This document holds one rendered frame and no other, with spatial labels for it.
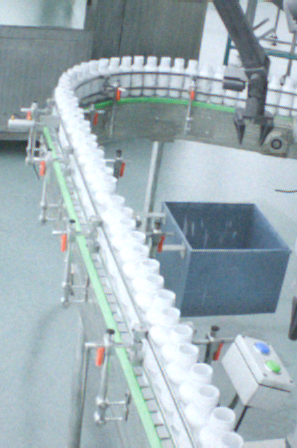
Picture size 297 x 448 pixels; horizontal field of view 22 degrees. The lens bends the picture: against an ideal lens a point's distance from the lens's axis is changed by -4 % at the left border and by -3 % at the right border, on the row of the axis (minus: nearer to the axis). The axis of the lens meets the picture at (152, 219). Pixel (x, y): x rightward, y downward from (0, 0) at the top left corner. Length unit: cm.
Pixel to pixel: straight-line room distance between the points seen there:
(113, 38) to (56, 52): 208
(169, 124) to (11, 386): 127
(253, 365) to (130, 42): 570
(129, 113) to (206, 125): 34
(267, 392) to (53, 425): 158
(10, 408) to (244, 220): 114
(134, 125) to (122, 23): 371
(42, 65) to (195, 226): 262
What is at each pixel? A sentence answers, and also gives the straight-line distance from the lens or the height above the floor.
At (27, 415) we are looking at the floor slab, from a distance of 289.
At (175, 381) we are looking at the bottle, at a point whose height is 111.
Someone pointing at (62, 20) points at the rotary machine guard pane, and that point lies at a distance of 482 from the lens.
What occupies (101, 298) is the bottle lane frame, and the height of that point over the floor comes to 100.
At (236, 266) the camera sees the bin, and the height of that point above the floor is 90.
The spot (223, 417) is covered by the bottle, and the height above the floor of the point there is 115.
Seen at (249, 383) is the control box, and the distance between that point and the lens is 139.
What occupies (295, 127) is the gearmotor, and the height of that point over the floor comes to 100.
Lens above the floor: 191
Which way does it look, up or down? 26 degrees down
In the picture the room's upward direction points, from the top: 9 degrees clockwise
